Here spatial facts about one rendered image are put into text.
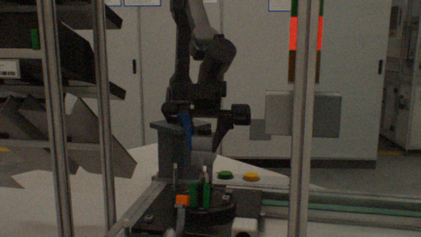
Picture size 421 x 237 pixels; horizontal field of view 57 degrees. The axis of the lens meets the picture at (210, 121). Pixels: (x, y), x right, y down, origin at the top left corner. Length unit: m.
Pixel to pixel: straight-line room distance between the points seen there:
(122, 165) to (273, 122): 0.43
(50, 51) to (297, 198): 0.45
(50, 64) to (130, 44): 3.28
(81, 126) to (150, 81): 3.11
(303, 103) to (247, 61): 3.22
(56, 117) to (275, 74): 3.32
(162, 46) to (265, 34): 1.00
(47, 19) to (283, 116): 0.40
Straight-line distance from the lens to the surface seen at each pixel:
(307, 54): 0.61
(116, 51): 3.94
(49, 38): 0.64
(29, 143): 0.92
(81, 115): 0.80
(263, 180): 1.04
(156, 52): 3.86
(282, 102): 0.63
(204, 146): 0.78
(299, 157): 0.63
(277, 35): 3.84
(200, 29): 0.91
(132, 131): 4.02
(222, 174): 1.04
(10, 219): 1.17
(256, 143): 3.96
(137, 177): 1.36
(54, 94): 0.65
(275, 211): 0.94
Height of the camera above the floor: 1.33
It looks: 12 degrees down
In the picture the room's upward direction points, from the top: straight up
